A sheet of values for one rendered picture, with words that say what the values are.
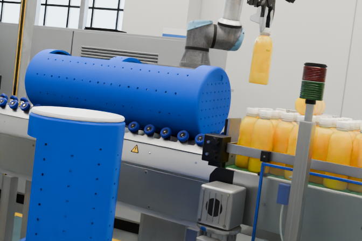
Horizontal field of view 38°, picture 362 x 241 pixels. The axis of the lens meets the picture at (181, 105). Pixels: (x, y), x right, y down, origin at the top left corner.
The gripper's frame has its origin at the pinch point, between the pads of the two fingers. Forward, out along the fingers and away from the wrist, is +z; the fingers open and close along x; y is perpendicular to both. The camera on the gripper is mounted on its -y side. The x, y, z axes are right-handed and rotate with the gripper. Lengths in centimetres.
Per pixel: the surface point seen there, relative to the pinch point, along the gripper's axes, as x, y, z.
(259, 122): 18.3, -9.8, 32.0
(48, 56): 10, 95, 19
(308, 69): 38, -30, 15
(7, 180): 9, 112, 78
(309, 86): 39, -31, 19
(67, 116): 69, 26, 36
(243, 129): 15.5, -3.4, 35.4
